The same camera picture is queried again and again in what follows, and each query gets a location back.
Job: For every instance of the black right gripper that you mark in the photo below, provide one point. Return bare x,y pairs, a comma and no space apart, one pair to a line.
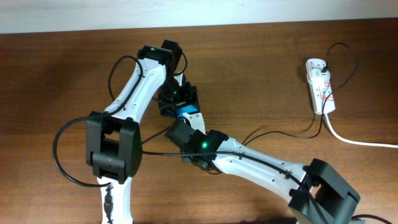
187,157

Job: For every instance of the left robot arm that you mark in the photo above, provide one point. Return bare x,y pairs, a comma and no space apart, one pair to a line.
113,138

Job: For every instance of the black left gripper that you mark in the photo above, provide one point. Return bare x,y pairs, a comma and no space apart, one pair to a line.
189,94

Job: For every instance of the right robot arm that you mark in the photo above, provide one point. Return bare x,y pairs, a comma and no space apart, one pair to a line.
315,193

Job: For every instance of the white USB charger adapter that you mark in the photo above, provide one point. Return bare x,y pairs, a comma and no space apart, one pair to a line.
316,75

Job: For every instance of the white power strip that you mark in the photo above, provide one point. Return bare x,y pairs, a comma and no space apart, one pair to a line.
322,102

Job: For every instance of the blue screen Galaxy smartphone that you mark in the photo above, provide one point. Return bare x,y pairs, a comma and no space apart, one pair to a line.
190,109

